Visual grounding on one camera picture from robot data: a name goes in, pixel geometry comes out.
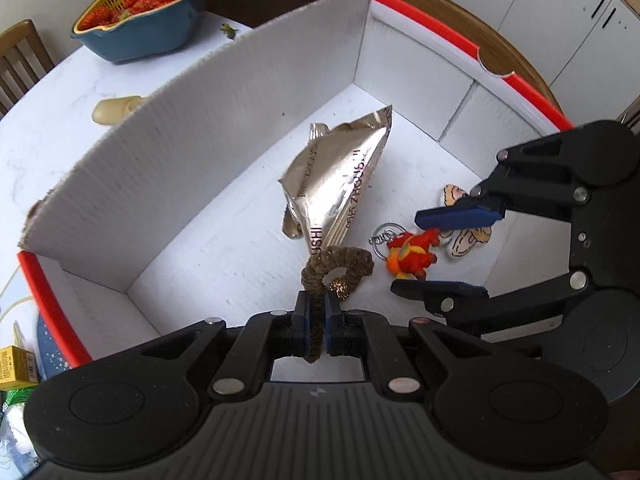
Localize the brown fuzzy rope piece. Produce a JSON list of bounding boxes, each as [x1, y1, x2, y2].
[[300, 245, 375, 365]]

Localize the white plastic bag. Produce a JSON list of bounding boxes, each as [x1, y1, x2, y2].
[[0, 400, 42, 473]]

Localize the cream beige lump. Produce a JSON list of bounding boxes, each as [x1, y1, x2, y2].
[[91, 95, 148, 125]]

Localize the beige cartoon figure sticker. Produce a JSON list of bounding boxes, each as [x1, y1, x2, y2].
[[440, 185, 493, 262]]

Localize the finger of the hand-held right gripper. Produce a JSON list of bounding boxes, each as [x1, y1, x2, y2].
[[415, 129, 592, 233], [390, 270, 590, 342]]

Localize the white cardboard box red edges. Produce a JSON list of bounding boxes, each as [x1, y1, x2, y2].
[[17, 0, 576, 368]]

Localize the pile of strawberries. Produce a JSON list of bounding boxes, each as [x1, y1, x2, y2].
[[80, 0, 193, 31]]

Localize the yellow carton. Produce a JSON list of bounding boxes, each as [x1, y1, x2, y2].
[[0, 345, 40, 392]]

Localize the yellow and blue strainer basket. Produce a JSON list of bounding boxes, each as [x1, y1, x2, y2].
[[70, 0, 223, 63]]

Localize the white cabinet black handles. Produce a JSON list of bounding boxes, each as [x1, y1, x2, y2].
[[505, 0, 640, 126]]

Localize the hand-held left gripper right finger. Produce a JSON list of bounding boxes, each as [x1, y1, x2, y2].
[[324, 292, 501, 402]]

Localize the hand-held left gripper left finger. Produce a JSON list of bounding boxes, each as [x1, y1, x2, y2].
[[137, 291, 313, 402]]

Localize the wooden slat-back chair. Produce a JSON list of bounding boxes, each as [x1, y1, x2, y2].
[[0, 19, 56, 121]]

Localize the silver foil snack bag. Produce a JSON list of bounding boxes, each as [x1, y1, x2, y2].
[[278, 105, 394, 258]]

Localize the red orange toy keychain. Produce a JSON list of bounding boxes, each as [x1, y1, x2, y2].
[[370, 222, 443, 281]]

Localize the thin yellow cable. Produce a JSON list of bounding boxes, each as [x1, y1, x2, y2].
[[0, 260, 37, 322]]

